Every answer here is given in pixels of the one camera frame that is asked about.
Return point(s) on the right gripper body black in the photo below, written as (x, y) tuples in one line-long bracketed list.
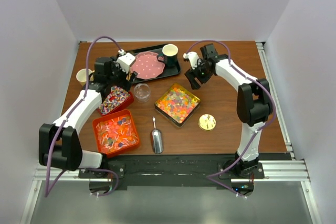
[(201, 70)]

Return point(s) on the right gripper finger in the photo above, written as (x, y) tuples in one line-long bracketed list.
[(191, 78), (203, 77)]

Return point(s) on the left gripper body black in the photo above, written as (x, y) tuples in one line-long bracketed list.
[(118, 77)]

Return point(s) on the gold tin of gummies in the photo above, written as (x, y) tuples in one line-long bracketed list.
[(177, 104)]

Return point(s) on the clear plastic jar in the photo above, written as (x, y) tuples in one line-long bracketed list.
[(142, 92)]

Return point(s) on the orange tin of lollipops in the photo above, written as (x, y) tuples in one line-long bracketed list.
[(116, 133)]

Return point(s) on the metal scoop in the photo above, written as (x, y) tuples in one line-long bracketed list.
[(156, 138)]

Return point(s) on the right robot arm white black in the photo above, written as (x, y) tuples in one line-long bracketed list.
[(255, 105)]

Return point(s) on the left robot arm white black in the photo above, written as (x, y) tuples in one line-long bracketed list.
[(59, 144)]

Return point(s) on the red tin of candies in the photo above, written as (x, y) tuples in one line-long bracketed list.
[(117, 100)]

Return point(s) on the yellow mug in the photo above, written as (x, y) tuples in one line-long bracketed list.
[(82, 75)]

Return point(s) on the pink polka dot plate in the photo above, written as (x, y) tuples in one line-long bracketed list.
[(147, 65)]

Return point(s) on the dark green mug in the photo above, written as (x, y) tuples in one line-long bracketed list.
[(169, 55)]

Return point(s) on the gold jar lid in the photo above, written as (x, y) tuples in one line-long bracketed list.
[(207, 122)]

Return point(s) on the black serving tray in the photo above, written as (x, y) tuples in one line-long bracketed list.
[(167, 72)]

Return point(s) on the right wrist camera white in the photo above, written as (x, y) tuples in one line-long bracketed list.
[(192, 58)]

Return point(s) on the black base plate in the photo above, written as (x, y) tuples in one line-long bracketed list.
[(177, 170)]

